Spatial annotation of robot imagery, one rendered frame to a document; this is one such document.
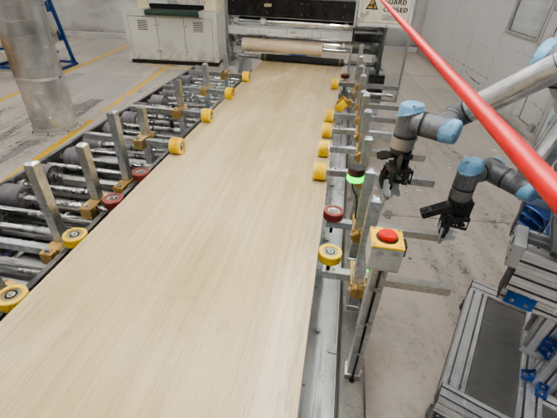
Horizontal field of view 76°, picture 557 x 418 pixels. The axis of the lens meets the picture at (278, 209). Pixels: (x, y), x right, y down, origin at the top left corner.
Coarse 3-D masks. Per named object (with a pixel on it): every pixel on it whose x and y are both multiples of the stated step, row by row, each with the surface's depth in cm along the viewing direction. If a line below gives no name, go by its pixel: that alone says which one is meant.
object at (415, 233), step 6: (330, 222) 143; (342, 222) 142; (348, 222) 142; (342, 228) 143; (348, 228) 143; (390, 228) 140; (396, 228) 140; (402, 228) 140; (408, 228) 140; (414, 228) 140; (408, 234) 139; (414, 234) 139; (420, 234) 138; (426, 234) 138; (432, 234) 138; (432, 240) 139
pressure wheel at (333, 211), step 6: (324, 210) 141; (330, 210) 141; (336, 210) 141; (342, 210) 141; (324, 216) 141; (330, 216) 138; (336, 216) 138; (342, 216) 140; (336, 222) 140; (330, 228) 146
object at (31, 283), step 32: (224, 96) 279; (96, 128) 221; (192, 128) 224; (160, 160) 187; (128, 192) 162; (32, 224) 164; (64, 224) 159; (96, 224) 143; (0, 256) 140; (32, 256) 157; (64, 256) 127; (32, 288) 114; (0, 320) 103
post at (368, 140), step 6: (366, 138) 143; (372, 138) 144; (366, 144) 144; (366, 150) 145; (366, 156) 147; (360, 162) 150; (366, 162) 148; (360, 192) 156; (354, 198) 159; (354, 204) 160; (354, 210) 162
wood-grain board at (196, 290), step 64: (256, 128) 211; (320, 128) 214; (192, 192) 149; (256, 192) 151; (320, 192) 153; (128, 256) 116; (192, 256) 117; (256, 256) 118; (64, 320) 95; (128, 320) 95; (192, 320) 96; (256, 320) 97; (0, 384) 80; (64, 384) 80; (128, 384) 81; (192, 384) 81; (256, 384) 82
